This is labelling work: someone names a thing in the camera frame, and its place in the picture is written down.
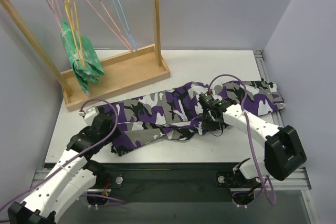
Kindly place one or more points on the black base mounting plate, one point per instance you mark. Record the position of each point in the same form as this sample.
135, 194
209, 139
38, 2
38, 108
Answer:
173, 182

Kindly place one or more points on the pink wire hanger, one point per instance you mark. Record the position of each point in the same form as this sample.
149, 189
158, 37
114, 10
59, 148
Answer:
55, 8
110, 22

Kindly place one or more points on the purple camouflage trousers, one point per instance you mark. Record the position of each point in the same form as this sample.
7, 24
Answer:
177, 115

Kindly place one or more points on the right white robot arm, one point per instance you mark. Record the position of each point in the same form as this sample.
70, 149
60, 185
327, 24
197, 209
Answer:
283, 150

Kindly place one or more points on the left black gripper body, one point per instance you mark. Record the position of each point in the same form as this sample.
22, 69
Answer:
105, 120

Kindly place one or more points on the wooden clothes rack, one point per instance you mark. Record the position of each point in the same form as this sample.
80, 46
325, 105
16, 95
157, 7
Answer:
124, 72

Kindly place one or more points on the green patterned garment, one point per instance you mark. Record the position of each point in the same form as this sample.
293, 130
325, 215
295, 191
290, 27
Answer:
93, 69

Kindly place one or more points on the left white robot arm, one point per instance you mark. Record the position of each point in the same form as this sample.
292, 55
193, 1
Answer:
72, 175

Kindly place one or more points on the left pink wire hanger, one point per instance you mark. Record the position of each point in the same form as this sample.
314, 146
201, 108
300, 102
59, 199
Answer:
55, 8

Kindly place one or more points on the right pink wire hanger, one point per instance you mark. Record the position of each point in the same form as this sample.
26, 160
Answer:
110, 22

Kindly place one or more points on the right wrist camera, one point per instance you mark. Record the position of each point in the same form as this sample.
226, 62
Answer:
207, 101

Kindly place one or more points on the blue wire hanger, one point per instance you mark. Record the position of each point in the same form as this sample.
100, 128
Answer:
123, 20

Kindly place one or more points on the yellow plastic hanger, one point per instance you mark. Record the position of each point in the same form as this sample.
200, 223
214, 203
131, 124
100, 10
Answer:
73, 20

